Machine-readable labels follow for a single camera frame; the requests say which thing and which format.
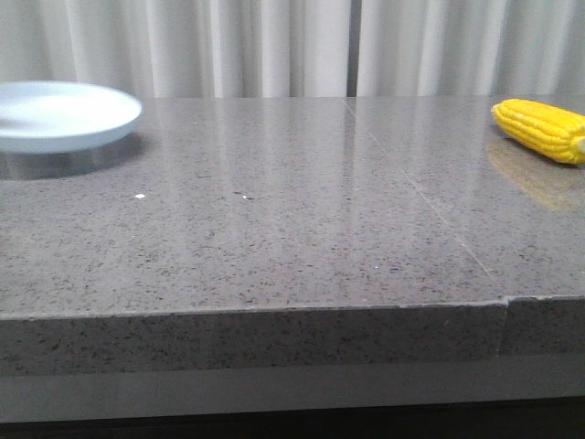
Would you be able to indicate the light blue round plate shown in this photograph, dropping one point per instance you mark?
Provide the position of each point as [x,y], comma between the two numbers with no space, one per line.
[53,117]

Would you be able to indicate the yellow corn cob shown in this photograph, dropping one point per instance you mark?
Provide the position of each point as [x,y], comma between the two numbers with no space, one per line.
[553,132]

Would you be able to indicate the white pleated curtain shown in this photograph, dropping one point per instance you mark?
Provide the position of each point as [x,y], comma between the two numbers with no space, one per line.
[298,48]

